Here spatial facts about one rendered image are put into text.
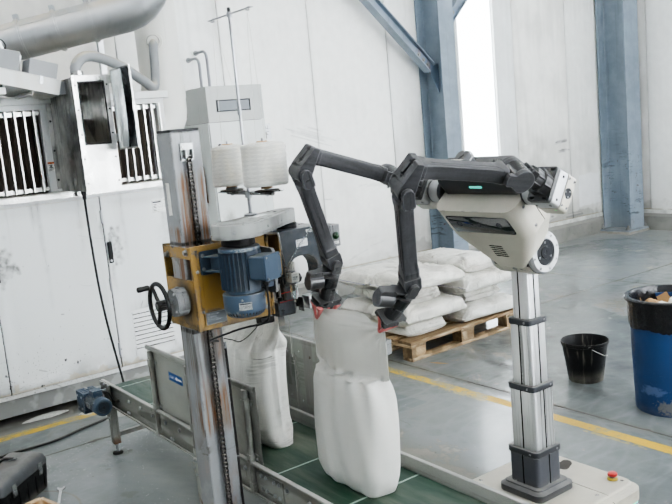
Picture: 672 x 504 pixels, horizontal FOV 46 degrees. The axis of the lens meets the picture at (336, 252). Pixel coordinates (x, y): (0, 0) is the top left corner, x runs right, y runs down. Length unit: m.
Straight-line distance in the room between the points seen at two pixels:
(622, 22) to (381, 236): 4.62
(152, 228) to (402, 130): 3.82
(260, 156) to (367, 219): 5.72
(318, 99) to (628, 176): 4.75
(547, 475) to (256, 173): 1.58
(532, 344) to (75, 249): 3.45
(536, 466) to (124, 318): 3.43
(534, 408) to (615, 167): 8.54
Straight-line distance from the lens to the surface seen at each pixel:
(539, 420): 3.16
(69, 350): 5.69
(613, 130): 11.45
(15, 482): 4.32
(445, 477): 3.10
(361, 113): 8.46
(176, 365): 3.83
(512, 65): 10.13
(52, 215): 5.56
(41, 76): 5.21
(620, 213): 11.51
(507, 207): 2.74
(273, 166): 2.83
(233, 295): 2.82
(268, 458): 3.45
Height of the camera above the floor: 1.70
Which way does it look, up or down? 9 degrees down
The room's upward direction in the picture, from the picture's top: 5 degrees counter-clockwise
